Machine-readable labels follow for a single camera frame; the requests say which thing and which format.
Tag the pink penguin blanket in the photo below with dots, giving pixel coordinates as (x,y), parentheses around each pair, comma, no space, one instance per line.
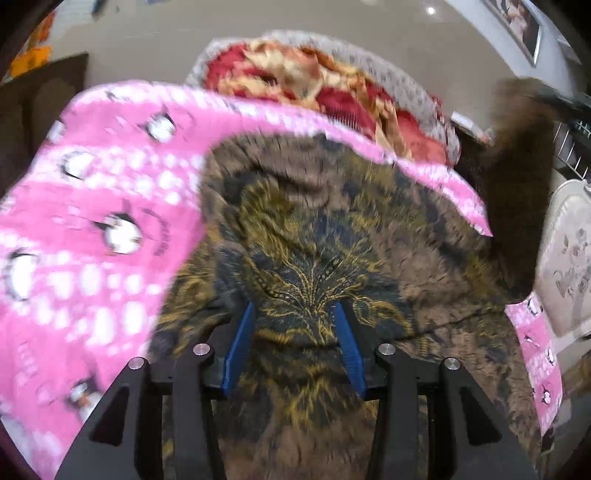
(92,184)

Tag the red floral blanket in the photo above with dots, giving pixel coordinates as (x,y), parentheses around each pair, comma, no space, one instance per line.
(406,87)
(323,87)

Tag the metal railing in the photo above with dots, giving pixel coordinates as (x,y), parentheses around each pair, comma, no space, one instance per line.
(575,147)

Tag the orange wall poster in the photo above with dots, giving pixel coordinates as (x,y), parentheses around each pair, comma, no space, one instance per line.
(34,50)

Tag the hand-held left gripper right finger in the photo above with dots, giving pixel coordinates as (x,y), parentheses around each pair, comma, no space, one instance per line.
(351,346)

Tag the white ornate chair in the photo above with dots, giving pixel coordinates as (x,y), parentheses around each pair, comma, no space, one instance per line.
(565,258)

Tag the brown patterned garment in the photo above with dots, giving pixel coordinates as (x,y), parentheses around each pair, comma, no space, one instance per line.
(300,230)

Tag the dark wooden cabinet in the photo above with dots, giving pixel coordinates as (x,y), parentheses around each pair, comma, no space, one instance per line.
(37,110)
(475,157)

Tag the framed wall picture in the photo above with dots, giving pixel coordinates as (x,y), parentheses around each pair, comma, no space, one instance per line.
(519,25)

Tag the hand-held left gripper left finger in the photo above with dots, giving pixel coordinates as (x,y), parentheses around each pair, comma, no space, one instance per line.
(239,346)

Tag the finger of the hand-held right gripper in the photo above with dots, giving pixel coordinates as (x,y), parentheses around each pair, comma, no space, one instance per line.
(561,99)

